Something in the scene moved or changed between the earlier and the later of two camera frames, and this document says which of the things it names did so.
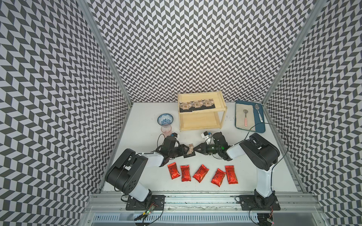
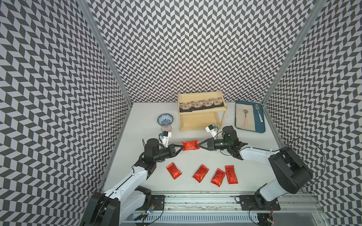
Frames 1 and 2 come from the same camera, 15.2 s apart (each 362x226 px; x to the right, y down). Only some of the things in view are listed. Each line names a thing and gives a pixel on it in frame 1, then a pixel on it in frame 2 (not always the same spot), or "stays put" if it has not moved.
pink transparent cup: x=166 y=130 stays put
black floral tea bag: x=191 y=148 to x=218 y=102
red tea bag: x=201 y=173 stays put
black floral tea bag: x=208 y=102 stays put
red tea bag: x=185 y=173 to x=190 y=145
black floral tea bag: x=197 y=104 stays put
